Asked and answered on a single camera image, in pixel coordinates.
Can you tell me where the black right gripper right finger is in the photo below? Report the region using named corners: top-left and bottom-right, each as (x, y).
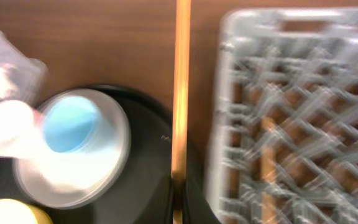
top-left (183, 179), bottom-right (221, 224)

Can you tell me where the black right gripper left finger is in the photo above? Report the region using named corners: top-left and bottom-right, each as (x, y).
top-left (165, 177), bottom-right (175, 224)

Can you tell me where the light grey round plate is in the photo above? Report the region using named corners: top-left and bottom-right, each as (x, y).
top-left (12, 89), bottom-right (131, 208)

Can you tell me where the light blue plastic cup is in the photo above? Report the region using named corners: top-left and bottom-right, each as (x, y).
top-left (42, 95), bottom-right (114, 154)

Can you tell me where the yellow plastic bowl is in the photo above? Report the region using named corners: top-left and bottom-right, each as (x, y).
top-left (0, 198), bottom-right (53, 224)

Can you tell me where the pink plastic cup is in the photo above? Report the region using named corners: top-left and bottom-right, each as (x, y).
top-left (0, 100), bottom-right (45, 159)

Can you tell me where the grey plastic dishwasher rack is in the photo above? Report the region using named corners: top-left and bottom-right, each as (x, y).
top-left (206, 7), bottom-right (358, 223)

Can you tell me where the clear plastic waste bin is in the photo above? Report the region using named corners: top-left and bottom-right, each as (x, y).
top-left (0, 31), bottom-right (47, 105)

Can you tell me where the round black serving tray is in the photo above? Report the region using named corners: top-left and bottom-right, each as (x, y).
top-left (0, 83), bottom-right (220, 224)

